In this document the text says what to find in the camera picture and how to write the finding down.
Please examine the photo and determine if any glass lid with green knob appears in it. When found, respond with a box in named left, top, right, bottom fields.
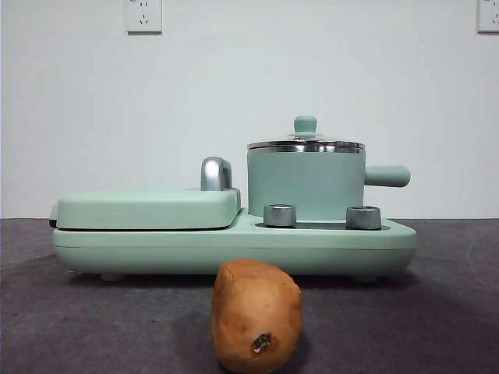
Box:
left=247, top=114, right=366, bottom=153

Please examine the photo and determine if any brown potato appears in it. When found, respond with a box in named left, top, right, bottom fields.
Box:
left=211, top=259, right=303, bottom=374

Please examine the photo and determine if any silver control knob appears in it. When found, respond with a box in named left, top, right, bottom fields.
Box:
left=263, top=203, right=298, bottom=228
left=345, top=205, right=382, bottom=231

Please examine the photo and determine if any mint green breakfast machine base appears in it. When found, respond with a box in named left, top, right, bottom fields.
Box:
left=53, top=207, right=418, bottom=283

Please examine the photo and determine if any mint green griddle cover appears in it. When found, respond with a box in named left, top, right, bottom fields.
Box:
left=48, top=156, right=243, bottom=231

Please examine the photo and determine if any mint green pot with handle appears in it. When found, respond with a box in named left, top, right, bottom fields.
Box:
left=246, top=142, right=412, bottom=220

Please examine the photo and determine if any white wall socket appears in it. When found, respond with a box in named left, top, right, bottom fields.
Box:
left=476, top=0, right=499, bottom=34
left=126, top=0, right=163, bottom=36

